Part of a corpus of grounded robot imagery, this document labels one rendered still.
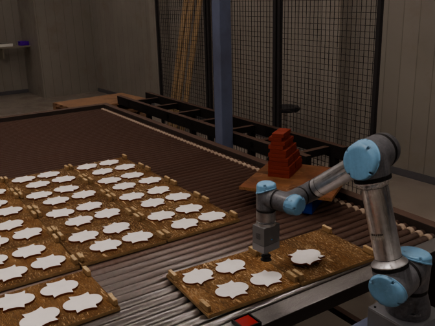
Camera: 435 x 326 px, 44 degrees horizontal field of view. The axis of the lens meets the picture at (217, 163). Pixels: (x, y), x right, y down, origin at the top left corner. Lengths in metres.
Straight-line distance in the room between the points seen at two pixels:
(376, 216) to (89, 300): 1.08
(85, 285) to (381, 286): 1.13
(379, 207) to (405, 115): 4.68
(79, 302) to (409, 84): 4.88
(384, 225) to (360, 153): 0.24
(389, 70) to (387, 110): 0.46
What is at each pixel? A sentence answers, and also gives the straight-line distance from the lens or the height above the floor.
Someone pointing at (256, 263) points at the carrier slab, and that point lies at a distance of 2.31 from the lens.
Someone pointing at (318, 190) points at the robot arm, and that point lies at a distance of 2.01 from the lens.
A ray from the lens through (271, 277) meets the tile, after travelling 2.20.
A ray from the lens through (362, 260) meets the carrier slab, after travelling 2.38.
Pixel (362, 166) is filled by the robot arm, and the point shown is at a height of 1.51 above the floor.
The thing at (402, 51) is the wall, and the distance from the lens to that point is 6.34.
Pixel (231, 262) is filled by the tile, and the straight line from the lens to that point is 2.30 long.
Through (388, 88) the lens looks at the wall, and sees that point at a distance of 6.48.
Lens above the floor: 2.01
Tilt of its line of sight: 17 degrees down
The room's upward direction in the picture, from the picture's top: 2 degrees counter-clockwise
